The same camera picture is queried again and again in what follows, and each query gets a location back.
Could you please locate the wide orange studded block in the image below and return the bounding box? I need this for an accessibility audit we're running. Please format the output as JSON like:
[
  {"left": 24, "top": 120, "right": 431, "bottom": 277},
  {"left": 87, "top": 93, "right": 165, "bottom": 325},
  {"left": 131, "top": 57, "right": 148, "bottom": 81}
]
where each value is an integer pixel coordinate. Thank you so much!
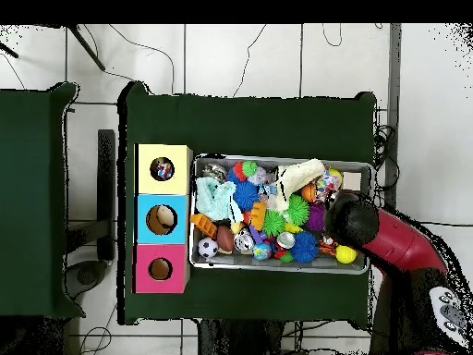
[{"left": 246, "top": 200, "right": 267, "bottom": 230}]

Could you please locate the long orange toy block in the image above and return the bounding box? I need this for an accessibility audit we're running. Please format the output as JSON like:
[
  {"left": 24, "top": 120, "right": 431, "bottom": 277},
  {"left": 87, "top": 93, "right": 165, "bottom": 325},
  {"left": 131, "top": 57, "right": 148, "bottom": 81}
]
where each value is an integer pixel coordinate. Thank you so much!
[{"left": 188, "top": 213, "right": 218, "bottom": 239}]

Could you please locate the brown toy football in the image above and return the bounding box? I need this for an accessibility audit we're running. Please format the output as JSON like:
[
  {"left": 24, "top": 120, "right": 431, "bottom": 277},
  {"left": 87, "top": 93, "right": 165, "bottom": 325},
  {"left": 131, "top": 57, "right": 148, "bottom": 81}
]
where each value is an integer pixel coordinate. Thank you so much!
[{"left": 216, "top": 226, "right": 236, "bottom": 254}]

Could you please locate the cream yellow cloth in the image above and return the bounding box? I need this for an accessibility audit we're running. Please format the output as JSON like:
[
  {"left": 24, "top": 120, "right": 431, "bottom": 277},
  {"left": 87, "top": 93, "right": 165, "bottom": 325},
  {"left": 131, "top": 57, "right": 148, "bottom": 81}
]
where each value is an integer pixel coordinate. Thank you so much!
[{"left": 274, "top": 158, "right": 326, "bottom": 213}]

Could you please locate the small colourful patterned cloth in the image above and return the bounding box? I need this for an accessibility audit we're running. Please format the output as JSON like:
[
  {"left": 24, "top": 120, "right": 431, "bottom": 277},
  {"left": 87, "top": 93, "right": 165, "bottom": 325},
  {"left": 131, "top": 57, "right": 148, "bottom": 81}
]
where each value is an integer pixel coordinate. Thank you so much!
[{"left": 150, "top": 157, "right": 175, "bottom": 181}]

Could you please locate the purple spiky rubber ball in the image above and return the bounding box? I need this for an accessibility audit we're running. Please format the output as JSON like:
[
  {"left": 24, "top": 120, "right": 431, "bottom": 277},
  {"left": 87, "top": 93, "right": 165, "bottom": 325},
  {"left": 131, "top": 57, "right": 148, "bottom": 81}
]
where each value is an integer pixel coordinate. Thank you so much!
[{"left": 304, "top": 202, "right": 327, "bottom": 232}]

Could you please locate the colourful print cloth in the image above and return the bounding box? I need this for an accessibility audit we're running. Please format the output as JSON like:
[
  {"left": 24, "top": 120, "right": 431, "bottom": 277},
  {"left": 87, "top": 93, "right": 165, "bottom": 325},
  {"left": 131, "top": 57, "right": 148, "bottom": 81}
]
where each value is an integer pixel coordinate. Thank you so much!
[{"left": 315, "top": 165, "right": 344, "bottom": 202}]

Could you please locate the silver mesh bin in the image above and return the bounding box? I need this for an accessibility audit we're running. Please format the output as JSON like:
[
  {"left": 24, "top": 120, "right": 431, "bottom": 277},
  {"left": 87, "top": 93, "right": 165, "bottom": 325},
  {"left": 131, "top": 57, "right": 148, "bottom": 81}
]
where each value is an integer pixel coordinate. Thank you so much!
[{"left": 188, "top": 153, "right": 374, "bottom": 275}]

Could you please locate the wooden box with three holes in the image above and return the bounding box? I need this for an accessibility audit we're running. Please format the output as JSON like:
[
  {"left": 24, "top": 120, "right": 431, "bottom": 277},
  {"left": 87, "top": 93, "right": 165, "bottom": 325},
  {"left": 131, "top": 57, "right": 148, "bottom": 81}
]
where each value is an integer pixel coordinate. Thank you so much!
[{"left": 132, "top": 142, "right": 194, "bottom": 295}]

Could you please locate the mint green cloth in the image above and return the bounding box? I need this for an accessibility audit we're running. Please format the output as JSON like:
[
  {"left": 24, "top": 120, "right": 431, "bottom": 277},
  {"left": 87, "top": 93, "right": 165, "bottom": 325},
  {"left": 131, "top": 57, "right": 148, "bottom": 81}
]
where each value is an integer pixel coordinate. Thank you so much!
[{"left": 194, "top": 177, "right": 243, "bottom": 223}]

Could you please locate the black and white soccer ball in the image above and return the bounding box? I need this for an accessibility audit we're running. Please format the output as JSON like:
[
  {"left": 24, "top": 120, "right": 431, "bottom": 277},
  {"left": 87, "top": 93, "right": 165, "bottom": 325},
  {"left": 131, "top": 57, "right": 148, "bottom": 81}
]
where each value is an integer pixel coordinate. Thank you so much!
[{"left": 197, "top": 237, "right": 219, "bottom": 259}]

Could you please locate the blue globe ball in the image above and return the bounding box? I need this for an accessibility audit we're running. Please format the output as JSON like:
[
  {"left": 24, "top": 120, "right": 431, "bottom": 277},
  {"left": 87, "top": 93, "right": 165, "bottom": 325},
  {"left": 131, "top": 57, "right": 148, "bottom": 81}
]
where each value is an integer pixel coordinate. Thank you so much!
[{"left": 252, "top": 242, "right": 273, "bottom": 261}]

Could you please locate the dark green tablecloth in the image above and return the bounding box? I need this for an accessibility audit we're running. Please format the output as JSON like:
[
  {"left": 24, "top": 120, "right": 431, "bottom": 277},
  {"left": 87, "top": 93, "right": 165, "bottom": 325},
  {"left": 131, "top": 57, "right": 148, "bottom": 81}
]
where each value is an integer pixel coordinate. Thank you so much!
[
  {"left": 0, "top": 81, "right": 86, "bottom": 319},
  {"left": 116, "top": 81, "right": 378, "bottom": 330}
]

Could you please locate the blue spiky rubber ball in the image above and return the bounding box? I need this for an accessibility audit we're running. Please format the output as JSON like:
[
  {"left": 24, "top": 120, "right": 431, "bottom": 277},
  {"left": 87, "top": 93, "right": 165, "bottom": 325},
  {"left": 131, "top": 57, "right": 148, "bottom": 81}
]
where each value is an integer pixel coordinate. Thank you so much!
[{"left": 289, "top": 230, "right": 320, "bottom": 263}]

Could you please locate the grey round stand base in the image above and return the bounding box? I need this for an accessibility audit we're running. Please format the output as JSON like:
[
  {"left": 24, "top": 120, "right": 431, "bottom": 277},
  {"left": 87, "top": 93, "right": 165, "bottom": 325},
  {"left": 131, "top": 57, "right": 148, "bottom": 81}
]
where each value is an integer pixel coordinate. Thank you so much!
[{"left": 65, "top": 260, "right": 109, "bottom": 300}]

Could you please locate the black cable bundle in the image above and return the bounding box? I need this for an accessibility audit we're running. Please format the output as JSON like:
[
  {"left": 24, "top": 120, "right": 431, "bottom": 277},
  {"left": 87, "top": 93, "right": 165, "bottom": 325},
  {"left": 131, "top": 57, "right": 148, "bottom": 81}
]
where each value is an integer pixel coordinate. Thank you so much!
[{"left": 372, "top": 125, "right": 400, "bottom": 193}]

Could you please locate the grey floor cable cover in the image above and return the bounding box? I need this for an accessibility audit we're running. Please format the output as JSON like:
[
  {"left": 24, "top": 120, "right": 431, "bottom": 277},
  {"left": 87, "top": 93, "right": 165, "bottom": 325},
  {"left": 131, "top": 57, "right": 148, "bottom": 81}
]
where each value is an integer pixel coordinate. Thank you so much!
[{"left": 380, "top": 23, "right": 403, "bottom": 210}]

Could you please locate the thin black floor cable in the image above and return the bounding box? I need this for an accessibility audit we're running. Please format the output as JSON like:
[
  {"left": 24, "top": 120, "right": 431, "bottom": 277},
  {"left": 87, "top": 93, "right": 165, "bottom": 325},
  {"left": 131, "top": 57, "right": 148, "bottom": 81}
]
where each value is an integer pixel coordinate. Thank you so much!
[{"left": 420, "top": 220, "right": 473, "bottom": 227}]

